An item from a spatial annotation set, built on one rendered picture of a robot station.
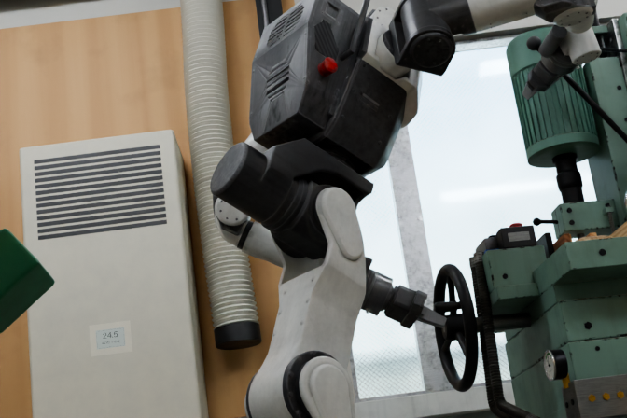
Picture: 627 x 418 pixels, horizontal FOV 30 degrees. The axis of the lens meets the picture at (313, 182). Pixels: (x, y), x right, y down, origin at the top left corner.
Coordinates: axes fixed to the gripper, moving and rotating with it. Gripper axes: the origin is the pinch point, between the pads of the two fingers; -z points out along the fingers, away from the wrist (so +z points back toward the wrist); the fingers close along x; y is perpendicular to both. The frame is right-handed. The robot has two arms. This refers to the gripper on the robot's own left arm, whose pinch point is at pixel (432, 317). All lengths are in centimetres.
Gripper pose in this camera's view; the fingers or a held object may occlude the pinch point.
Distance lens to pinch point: 255.9
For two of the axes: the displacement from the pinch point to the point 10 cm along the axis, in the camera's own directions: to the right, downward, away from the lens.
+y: 3.7, -8.0, 4.7
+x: 1.6, -4.4, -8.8
